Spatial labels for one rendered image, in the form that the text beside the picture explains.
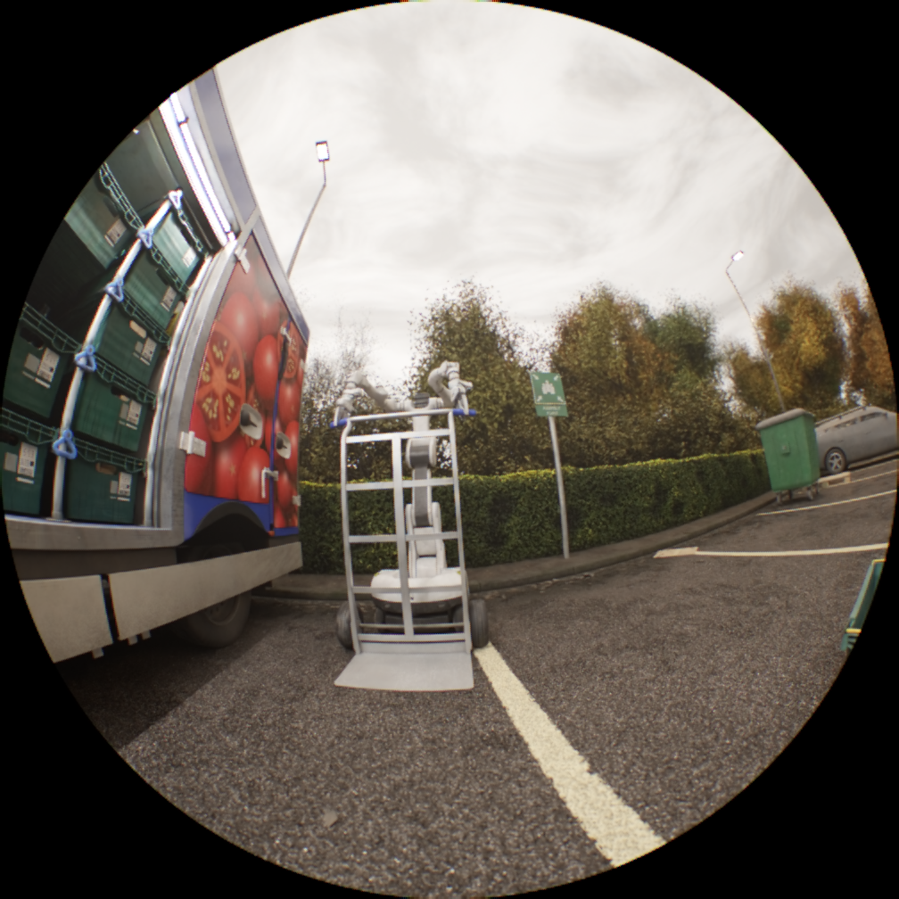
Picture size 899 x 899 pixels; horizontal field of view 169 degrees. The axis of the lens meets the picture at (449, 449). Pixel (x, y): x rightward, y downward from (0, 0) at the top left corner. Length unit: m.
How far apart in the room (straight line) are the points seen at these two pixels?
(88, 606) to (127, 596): 0.17
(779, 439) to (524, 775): 5.51
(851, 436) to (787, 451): 4.51
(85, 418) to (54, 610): 0.60
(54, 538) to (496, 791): 1.21
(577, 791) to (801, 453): 5.36
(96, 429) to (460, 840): 1.48
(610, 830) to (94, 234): 2.06
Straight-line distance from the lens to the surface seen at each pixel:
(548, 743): 1.00
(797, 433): 5.69
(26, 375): 1.15
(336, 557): 3.31
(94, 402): 1.28
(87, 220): 1.38
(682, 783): 0.91
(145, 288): 1.52
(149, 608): 1.24
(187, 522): 1.39
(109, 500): 1.31
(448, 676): 1.36
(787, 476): 5.81
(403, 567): 1.43
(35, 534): 0.97
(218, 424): 1.58
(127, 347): 1.41
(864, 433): 9.88
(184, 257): 1.75
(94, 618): 1.09
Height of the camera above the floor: 0.70
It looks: 12 degrees up
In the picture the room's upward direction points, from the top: 4 degrees counter-clockwise
